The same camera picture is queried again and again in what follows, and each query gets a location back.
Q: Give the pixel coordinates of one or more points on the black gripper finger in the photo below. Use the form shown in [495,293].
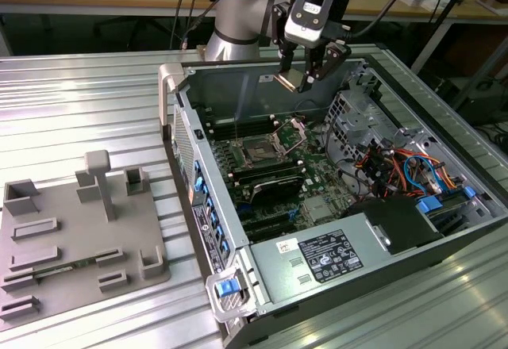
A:
[329,61]
[281,24]

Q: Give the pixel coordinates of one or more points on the silver CPU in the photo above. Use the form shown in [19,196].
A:
[289,79]

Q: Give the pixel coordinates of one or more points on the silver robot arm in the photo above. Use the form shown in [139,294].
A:
[238,20]

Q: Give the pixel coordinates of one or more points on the black RAM slot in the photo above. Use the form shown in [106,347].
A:
[254,111]
[266,167]
[254,126]
[254,118]
[244,182]
[270,177]
[268,172]
[254,133]

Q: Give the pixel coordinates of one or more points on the CPU socket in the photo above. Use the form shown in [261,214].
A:
[258,150]

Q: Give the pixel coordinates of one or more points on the black expansion slot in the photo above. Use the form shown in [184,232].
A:
[266,216]
[272,231]

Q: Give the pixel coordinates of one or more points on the metal disk bay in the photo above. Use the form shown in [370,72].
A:
[357,119]

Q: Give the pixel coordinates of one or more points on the grey PC case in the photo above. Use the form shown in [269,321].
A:
[222,91]

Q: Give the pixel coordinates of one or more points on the green motherboard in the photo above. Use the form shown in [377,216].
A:
[317,174]

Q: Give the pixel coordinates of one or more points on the black graphics card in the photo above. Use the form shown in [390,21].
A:
[278,190]

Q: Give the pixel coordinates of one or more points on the silver chipset heatsink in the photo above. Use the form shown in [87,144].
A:
[319,210]

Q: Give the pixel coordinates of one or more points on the blue disk carrier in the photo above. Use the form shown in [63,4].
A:
[430,206]

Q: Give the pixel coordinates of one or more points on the grey power supply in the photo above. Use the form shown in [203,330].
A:
[278,269]

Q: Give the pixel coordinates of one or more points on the blue case latch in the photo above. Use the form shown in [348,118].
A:
[225,288]

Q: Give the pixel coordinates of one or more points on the grey parts rack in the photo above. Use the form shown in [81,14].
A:
[79,246]

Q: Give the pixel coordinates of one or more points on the green RAM stick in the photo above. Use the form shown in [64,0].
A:
[81,264]

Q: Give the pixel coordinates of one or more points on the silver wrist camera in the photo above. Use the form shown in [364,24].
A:
[307,27]

